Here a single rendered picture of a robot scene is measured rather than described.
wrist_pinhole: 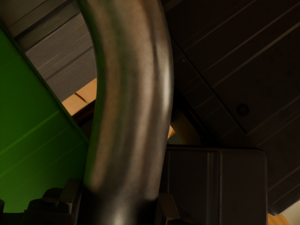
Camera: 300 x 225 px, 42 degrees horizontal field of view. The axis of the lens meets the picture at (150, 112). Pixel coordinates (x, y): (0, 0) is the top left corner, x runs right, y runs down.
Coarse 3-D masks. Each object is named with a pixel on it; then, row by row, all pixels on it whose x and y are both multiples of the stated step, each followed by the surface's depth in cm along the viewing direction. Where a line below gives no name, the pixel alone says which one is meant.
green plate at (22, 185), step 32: (0, 32) 17; (0, 64) 17; (32, 64) 18; (0, 96) 17; (32, 96) 17; (0, 128) 17; (32, 128) 17; (64, 128) 17; (0, 160) 17; (32, 160) 17; (64, 160) 17; (0, 192) 17; (32, 192) 17
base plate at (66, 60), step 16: (80, 16) 60; (64, 32) 61; (80, 32) 65; (48, 48) 62; (64, 48) 66; (80, 48) 70; (48, 64) 67; (64, 64) 71; (80, 64) 76; (48, 80) 73; (64, 80) 78; (80, 80) 83; (64, 96) 85
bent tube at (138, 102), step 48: (96, 0) 14; (144, 0) 14; (96, 48) 14; (144, 48) 14; (96, 96) 15; (144, 96) 14; (96, 144) 14; (144, 144) 14; (96, 192) 14; (144, 192) 14
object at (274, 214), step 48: (192, 0) 26; (240, 0) 26; (288, 0) 25; (192, 48) 25; (240, 48) 25; (288, 48) 25; (192, 96) 25; (240, 96) 25; (288, 96) 24; (192, 144) 39; (240, 144) 24; (288, 144) 24; (288, 192) 24
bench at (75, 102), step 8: (96, 80) 95; (88, 88) 97; (96, 88) 100; (72, 96) 94; (80, 96) 102; (88, 96) 102; (64, 104) 96; (72, 104) 99; (80, 104) 103; (72, 112) 105
